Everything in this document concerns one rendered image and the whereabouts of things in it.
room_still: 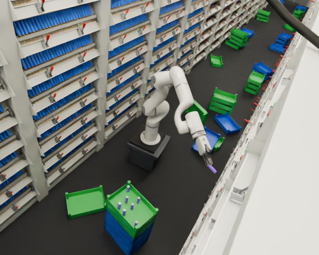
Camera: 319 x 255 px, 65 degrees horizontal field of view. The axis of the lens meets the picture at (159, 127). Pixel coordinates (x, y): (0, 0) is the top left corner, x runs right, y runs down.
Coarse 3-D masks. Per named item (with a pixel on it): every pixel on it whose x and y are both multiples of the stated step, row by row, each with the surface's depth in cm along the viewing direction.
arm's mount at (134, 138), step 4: (140, 128) 245; (144, 128) 246; (136, 132) 241; (140, 132) 242; (136, 136) 237; (160, 136) 241; (164, 136) 242; (132, 140) 233; (136, 140) 233; (140, 140) 234; (160, 140) 237; (136, 144) 230; (140, 144) 230; (144, 144) 231; (156, 144) 233; (144, 148) 229; (148, 148) 228; (152, 148) 229; (156, 148) 231; (152, 152) 227
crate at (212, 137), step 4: (204, 128) 285; (208, 132) 289; (212, 132) 286; (208, 136) 287; (212, 136) 287; (216, 136) 287; (208, 140) 285; (212, 140) 285; (216, 140) 284; (212, 144) 282; (192, 148) 276; (196, 148) 281; (212, 148) 275; (196, 152) 279
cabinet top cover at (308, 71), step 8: (312, 24) 103; (304, 48) 76; (312, 48) 76; (304, 56) 70; (312, 56) 71; (296, 64) 73; (304, 64) 66; (312, 64) 67; (296, 72) 61; (304, 72) 62; (312, 72) 63; (296, 80) 58; (304, 80) 59; (312, 80) 59; (312, 88) 56
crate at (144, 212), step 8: (128, 184) 179; (120, 192) 180; (128, 192) 181; (136, 192) 179; (112, 200) 174; (120, 200) 175; (128, 200) 176; (136, 200) 178; (144, 200) 175; (112, 208) 169; (120, 208) 171; (128, 208) 172; (136, 208) 173; (144, 208) 174; (152, 208) 172; (120, 216) 165; (128, 216) 168; (136, 216) 169; (144, 216) 170; (152, 216) 166; (128, 224) 161; (144, 224) 162; (136, 232) 159
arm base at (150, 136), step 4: (148, 128) 223; (152, 128) 221; (156, 128) 223; (144, 132) 236; (148, 132) 226; (152, 132) 225; (156, 132) 228; (140, 136) 236; (144, 136) 234; (148, 136) 229; (152, 136) 228; (156, 136) 233; (144, 140) 233; (148, 140) 232; (152, 140) 232; (156, 140) 235; (148, 144) 231; (152, 144) 231
